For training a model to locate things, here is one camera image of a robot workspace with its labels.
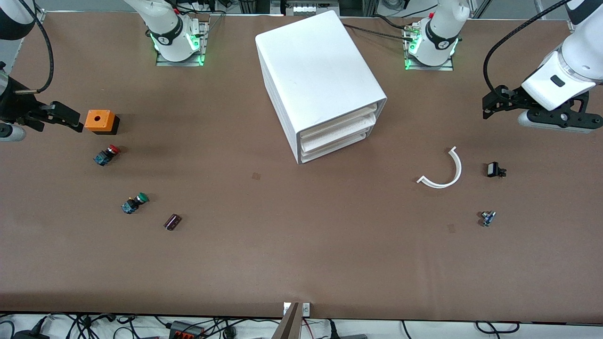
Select red push button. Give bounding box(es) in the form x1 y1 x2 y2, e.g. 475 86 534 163
93 145 121 167

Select green push button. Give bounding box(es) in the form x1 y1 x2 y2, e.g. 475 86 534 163
121 192 149 215

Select white lowest drawer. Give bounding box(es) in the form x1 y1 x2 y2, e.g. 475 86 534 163
301 133 368 164

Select white drawer cabinet shell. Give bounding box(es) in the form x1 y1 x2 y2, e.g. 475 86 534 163
255 10 388 164

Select orange box with hole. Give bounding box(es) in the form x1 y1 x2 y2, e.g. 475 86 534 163
84 109 120 136

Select white curved plastic arc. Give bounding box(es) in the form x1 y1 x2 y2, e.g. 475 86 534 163
416 146 463 189

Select grey terminal block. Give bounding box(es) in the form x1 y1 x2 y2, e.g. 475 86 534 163
282 0 341 16

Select black orange power strip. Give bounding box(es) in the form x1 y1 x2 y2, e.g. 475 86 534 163
169 320 206 339

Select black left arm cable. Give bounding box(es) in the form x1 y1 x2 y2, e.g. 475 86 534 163
484 0 573 102

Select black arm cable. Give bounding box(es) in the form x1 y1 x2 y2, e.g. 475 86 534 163
484 0 573 102
14 0 55 96

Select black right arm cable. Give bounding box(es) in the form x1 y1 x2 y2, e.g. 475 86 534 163
14 0 55 96

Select black table cable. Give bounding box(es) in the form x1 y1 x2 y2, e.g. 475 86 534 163
342 23 413 42
372 14 417 32

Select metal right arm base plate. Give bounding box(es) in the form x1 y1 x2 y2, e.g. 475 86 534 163
155 20 209 67

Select black looped floor cable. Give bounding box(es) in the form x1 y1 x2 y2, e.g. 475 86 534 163
475 321 521 335

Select wooden post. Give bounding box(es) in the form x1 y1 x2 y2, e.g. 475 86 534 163
272 302 302 339

